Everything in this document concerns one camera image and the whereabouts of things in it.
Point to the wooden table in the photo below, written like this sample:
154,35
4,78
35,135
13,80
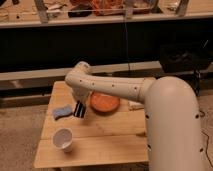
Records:
98,139

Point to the grey shelf rail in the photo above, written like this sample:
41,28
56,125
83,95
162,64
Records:
46,77

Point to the orange toy carrot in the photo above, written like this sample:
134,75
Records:
141,134

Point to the white paper cup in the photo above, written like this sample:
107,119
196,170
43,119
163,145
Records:
63,139

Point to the black box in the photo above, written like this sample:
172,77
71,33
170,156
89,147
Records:
184,57

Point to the black striped eraser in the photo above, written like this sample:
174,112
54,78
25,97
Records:
80,110

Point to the orange plate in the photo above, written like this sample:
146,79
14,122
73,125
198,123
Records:
104,103

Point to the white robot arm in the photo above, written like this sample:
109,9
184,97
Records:
174,134

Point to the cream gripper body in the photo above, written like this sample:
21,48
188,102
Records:
81,94

